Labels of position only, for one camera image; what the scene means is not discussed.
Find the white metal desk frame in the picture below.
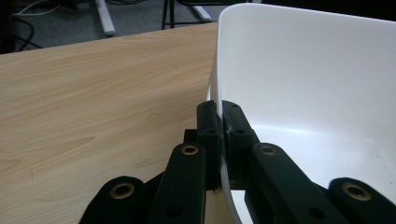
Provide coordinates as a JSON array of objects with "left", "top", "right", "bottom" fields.
[{"left": 94, "top": 0, "right": 213, "bottom": 36}]

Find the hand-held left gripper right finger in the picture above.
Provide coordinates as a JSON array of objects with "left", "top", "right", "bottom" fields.
[{"left": 221, "top": 100, "right": 261, "bottom": 190}]

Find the black floor cable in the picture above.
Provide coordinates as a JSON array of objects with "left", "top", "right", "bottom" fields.
[{"left": 12, "top": 16, "right": 45, "bottom": 51}]

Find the white plastic storage bin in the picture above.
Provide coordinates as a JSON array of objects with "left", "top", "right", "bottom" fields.
[{"left": 206, "top": 2, "right": 396, "bottom": 224}]

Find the white floor cable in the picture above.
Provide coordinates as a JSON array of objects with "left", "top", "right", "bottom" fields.
[{"left": 12, "top": 0, "right": 61, "bottom": 17}]

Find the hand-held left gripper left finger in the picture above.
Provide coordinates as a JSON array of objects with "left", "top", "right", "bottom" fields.
[{"left": 183, "top": 100, "right": 224, "bottom": 191}]

